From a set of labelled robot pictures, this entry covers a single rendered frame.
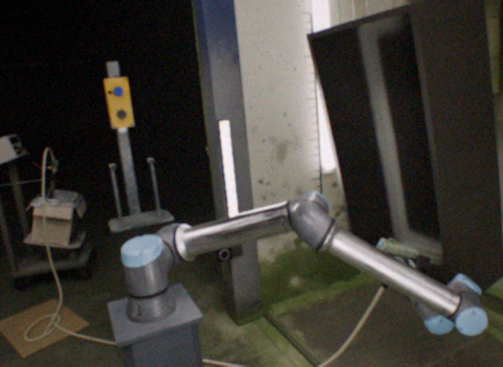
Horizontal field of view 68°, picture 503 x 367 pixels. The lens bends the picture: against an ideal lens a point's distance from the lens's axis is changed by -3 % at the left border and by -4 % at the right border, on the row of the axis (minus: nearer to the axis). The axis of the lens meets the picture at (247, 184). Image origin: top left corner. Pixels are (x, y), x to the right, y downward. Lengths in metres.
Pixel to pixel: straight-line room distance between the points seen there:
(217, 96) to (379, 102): 0.85
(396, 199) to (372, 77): 0.67
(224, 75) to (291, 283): 1.36
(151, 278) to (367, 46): 1.45
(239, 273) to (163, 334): 1.03
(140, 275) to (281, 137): 1.27
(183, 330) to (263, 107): 1.33
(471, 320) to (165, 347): 0.99
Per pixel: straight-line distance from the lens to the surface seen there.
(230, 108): 2.18
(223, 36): 2.21
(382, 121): 2.11
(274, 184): 2.34
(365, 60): 2.03
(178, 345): 1.50
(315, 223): 1.20
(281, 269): 2.53
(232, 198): 2.21
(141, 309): 1.48
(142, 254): 1.40
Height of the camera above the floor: 1.39
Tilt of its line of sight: 13 degrees down
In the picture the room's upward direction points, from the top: 5 degrees counter-clockwise
